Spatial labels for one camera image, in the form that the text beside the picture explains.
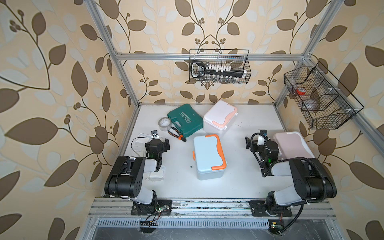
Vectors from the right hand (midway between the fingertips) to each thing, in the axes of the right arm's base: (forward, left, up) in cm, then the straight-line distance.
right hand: (254, 137), depth 93 cm
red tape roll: (+12, -22, +26) cm, 36 cm away
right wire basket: (+2, -28, +27) cm, 39 cm away
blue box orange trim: (-19, +30, +7) cm, 36 cm away
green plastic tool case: (+17, +43, -2) cm, 47 cm away
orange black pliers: (+6, +48, -7) cm, 49 cm away
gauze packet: (-19, +59, -7) cm, 63 cm away
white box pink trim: (+14, +21, +6) cm, 26 cm away
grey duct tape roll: (+17, +60, -6) cm, 62 cm away
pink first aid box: (-11, -16, +7) cm, 20 cm away
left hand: (+1, +62, -1) cm, 62 cm away
